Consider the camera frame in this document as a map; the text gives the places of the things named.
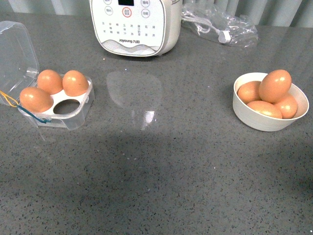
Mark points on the clear plastic egg box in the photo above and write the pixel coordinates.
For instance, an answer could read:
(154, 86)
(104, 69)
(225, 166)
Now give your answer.
(19, 68)

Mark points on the brown egg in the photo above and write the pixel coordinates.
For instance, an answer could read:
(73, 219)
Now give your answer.
(50, 81)
(35, 99)
(75, 83)
(275, 85)

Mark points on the brown egg bowl left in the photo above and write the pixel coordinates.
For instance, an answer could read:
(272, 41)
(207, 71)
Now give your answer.
(249, 92)

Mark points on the brown egg bowl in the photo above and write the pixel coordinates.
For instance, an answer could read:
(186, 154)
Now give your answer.
(265, 108)
(249, 92)
(287, 106)

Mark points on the brown egg bowl front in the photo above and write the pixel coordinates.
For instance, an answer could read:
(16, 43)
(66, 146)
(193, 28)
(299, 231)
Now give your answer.
(265, 108)

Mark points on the brown egg bowl right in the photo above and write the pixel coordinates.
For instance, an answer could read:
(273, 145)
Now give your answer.
(287, 106)

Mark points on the white round bowl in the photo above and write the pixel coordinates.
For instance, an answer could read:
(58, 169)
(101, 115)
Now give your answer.
(259, 121)

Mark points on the white Joyoung blender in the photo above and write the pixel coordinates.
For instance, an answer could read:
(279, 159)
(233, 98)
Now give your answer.
(137, 28)

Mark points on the clear plastic bag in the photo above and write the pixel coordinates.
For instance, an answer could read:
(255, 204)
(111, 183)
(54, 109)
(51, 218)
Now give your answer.
(208, 21)

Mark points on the blue and yellow rubber band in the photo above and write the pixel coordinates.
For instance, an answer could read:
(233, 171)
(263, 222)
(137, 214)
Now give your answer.
(14, 103)

